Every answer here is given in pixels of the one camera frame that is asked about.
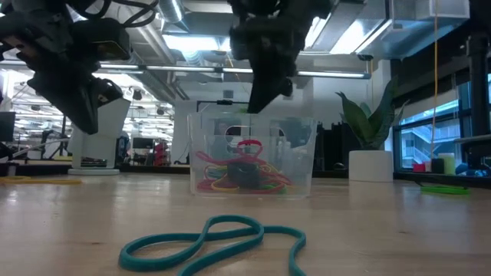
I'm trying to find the teal rubber band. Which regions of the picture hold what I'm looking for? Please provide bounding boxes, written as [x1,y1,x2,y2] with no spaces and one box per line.
[117,214,308,276]

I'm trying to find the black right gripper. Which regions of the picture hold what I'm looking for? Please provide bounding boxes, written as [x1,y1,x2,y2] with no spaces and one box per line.
[229,18,315,114]

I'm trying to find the colourful bands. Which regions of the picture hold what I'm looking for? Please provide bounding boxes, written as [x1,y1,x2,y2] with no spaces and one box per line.
[209,176,242,193]

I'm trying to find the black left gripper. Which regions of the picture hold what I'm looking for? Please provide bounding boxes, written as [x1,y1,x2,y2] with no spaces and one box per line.
[0,7,124,135]

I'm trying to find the black pole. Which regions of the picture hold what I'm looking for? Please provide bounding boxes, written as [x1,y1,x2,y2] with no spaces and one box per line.
[465,32,491,169]

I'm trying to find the red background machine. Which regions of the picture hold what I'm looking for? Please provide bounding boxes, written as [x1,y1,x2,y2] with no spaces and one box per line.
[153,140,170,166]

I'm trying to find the yellow rubber band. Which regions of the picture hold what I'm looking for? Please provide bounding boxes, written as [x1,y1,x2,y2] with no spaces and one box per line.
[0,176,82,186]

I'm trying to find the clear plastic bin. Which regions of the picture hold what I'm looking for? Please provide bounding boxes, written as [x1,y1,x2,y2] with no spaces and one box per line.
[186,111,318,199]

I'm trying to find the black background monitor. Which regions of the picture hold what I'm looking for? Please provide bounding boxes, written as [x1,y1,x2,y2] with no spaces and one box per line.
[132,136,154,150]

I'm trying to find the person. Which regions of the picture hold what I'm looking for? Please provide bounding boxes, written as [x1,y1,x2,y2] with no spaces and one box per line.
[213,118,235,154]

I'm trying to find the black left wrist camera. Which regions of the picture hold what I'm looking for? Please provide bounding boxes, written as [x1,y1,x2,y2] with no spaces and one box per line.
[94,18,132,62]

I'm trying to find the red rubber band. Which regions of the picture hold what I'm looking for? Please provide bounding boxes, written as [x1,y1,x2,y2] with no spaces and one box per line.
[194,138,293,187]

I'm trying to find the silver rectangular air duct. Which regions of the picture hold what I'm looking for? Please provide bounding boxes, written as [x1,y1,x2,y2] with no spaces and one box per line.
[354,0,472,61]

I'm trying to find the blue object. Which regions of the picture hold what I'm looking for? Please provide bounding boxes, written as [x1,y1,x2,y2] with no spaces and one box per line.
[455,162,491,178]

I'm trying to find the white lamp cable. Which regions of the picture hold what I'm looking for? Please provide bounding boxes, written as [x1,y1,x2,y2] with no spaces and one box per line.
[11,137,74,158]

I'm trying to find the black desk monitor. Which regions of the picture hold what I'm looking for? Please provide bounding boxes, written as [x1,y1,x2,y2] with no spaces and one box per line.
[0,110,17,143]

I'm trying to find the pale green cup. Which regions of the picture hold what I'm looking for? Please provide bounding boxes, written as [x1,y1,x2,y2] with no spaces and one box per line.
[438,153,456,176]

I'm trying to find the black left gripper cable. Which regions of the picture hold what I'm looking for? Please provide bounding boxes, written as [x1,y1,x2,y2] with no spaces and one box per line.
[67,0,160,28]

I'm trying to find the wide black rubber band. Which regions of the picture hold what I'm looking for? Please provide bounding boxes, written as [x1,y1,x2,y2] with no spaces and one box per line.
[226,159,262,191]

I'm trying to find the rubber bands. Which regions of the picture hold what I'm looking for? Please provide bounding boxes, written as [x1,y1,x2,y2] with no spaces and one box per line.
[196,179,288,195]

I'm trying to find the round silver duct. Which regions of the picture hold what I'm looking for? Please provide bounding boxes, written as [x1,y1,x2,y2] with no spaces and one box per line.
[157,0,186,24]

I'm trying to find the long ceiling light bar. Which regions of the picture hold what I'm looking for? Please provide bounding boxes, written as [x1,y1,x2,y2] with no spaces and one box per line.
[0,59,372,81]

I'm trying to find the snake plant in white pot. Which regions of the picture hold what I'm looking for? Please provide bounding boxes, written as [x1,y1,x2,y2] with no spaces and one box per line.
[335,75,410,183]

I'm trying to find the black gantry frame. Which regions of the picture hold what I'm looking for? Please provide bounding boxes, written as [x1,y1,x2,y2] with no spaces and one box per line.
[196,99,253,114]

